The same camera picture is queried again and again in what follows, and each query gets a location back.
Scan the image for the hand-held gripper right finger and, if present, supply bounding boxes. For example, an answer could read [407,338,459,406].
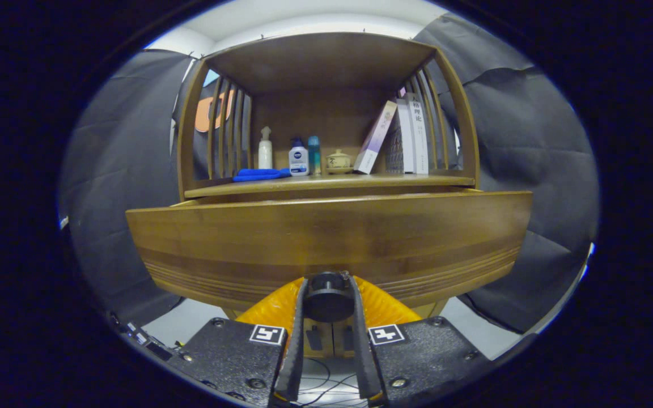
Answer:
[349,275,494,408]

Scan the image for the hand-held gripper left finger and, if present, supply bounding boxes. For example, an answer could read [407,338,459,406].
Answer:
[168,277,309,408]

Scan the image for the wooden drawer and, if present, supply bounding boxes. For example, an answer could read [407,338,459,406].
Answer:
[125,189,533,324]

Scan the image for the wooden cabinet door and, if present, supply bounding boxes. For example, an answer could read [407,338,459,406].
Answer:
[332,322,357,358]
[303,322,333,358]

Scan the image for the wooden countertop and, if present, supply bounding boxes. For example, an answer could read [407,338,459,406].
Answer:
[184,173,476,199]

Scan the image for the wooden cabinet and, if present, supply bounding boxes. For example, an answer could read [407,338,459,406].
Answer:
[176,31,481,359]

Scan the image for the blue cloth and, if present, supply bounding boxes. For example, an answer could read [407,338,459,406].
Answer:
[232,168,292,182]

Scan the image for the white lotion bottle blue cap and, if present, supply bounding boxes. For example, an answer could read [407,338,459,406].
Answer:
[289,136,309,177]

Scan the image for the beige lidded teacup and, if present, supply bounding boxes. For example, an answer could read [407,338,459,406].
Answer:
[325,149,353,174]

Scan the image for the teal bottle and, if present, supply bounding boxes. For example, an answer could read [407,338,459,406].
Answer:
[308,135,321,176]

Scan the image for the white pump bottle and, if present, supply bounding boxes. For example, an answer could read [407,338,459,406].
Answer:
[258,126,273,169]

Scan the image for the purple white leaning book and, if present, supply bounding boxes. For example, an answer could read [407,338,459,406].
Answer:
[354,100,398,175]

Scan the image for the plain white book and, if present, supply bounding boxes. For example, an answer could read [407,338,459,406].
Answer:
[396,96,416,174]

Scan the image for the white book black characters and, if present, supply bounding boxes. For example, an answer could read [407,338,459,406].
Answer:
[406,92,430,175]

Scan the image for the black floor cables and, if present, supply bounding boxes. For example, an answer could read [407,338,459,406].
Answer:
[298,358,370,407]

